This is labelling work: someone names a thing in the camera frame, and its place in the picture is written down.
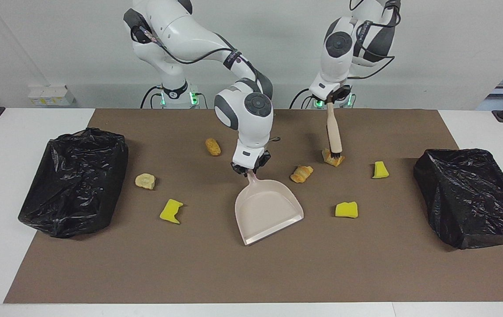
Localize beige hand brush black bristles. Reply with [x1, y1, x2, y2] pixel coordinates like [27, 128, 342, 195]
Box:
[325, 101, 345, 159]

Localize brown oval bread nugget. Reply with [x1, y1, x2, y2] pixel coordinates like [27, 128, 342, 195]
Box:
[205, 138, 222, 157]

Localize striped toy croissant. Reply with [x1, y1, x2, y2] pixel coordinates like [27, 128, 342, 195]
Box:
[290, 165, 314, 184]
[322, 148, 345, 167]

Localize beige plastic dustpan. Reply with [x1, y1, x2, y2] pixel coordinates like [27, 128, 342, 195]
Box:
[235, 171, 305, 246]

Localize notched yellow sponge piece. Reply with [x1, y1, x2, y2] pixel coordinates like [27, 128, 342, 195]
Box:
[159, 199, 184, 225]

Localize pale yellow food piece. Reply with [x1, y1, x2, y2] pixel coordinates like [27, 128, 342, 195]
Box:
[135, 173, 156, 190]

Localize large yellow sponge piece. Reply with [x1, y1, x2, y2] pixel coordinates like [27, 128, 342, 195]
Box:
[335, 201, 359, 219]

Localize black bag lined bin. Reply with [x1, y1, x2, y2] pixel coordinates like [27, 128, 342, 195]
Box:
[18, 128, 129, 239]
[413, 148, 503, 250]

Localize brown table mat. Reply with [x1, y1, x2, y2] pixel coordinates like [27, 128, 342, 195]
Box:
[4, 108, 503, 304]

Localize black left base cable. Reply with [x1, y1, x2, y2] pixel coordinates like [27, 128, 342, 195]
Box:
[289, 87, 322, 109]

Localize black base cable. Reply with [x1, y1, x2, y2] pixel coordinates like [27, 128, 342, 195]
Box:
[140, 85, 165, 109]
[289, 87, 322, 109]

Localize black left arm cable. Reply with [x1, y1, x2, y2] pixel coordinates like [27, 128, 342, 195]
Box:
[349, 0, 398, 81]

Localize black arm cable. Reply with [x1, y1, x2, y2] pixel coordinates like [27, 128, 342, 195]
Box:
[130, 24, 281, 143]
[349, 0, 398, 81]

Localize black right base cable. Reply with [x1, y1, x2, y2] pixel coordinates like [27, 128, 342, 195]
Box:
[140, 85, 165, 109]

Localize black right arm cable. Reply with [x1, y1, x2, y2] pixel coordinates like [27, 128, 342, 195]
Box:
[130, 24, 281, 143]

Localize white wall socket box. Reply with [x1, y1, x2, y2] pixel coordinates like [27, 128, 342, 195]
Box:
[28, 85, 76, 107]

